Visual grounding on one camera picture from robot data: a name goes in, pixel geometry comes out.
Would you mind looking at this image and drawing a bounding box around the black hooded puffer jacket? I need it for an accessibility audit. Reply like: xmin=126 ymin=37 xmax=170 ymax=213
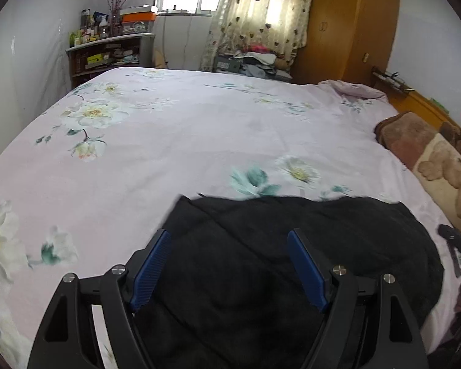
xmin=132 ymin=194 xmax=445 ymax=369

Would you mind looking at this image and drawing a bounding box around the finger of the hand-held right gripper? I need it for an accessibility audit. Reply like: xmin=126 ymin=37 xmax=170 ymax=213
xmin=438 ymin=224 xmax=461 ymax=256

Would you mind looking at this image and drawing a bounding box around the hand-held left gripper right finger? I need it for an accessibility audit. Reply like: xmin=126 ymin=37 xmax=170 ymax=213
xmin=287 ymin=228 xmax=429 ymax=369

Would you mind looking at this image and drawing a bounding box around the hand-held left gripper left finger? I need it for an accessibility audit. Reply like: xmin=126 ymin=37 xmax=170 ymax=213
xmin=27 ymin=228 xmax=173 ymax=369

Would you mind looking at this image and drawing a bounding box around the heart print curtain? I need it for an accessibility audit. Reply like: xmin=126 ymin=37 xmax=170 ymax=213
xmin=202 ymin=0 xmax=316 ymax=72

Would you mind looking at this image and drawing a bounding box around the wall rack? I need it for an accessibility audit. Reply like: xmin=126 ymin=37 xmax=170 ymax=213
xmin=371 ymin=66 xmax=413 ymax=93

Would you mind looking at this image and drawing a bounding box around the wooden headboard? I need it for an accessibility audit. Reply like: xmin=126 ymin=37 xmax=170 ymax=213
xmin=384 ymin=88 xmax=461 ymax=129

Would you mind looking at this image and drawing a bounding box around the white cabinet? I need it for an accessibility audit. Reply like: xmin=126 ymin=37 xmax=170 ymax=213
xmin=152 ymin=12 xmax=216 ymax=72

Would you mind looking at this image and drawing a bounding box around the orange storage box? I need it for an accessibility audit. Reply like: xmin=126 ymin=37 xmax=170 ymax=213
xmin=121 ymin=12 xmax=157 ymax=24

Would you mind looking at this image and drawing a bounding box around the bed with floral sheet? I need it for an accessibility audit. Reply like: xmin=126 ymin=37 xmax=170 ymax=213
xmin=0 ymin=67 xmax=461 ymax=369

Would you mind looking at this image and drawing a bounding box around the pile of clothes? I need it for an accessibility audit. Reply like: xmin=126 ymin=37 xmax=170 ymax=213
xmin=214 ymin=44 xmax=294 ymax=81

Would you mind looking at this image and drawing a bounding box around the cluttered storage shelf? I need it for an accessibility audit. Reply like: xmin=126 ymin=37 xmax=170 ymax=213
xmin=66 ymin=33 xmax=156 ymax=89

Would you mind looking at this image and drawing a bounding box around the wooden wardrobe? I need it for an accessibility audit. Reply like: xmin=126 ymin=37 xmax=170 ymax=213
xmin=292 ymin=0 xmax=402 ymax=87

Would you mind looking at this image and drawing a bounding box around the brown bear print blanket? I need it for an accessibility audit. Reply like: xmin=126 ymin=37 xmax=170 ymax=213
xmin=374 ymin=112 xmax=461 ymax=247

